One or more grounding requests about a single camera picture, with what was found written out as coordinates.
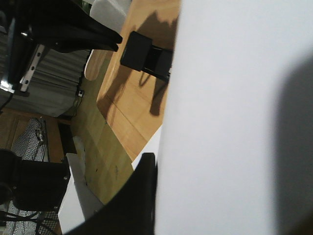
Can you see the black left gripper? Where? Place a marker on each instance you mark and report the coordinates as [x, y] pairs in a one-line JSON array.
[[61, 25]]

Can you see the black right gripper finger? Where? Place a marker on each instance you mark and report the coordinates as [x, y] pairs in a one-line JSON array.
[[132, 210]]

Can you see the black stapler with orange button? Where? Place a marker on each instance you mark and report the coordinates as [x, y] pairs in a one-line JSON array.
[[141, 55]]

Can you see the white paper sheet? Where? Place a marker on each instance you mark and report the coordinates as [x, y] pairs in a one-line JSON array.
[[235, 151]]

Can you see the grey cushioned chair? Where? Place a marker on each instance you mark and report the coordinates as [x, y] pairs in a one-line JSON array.
[[110, 13]]

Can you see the grey curtain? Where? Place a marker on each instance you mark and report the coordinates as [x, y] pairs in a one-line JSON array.
[[54, 85]]

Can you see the checkered cloth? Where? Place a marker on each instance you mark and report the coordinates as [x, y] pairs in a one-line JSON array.
[[32, 144]]

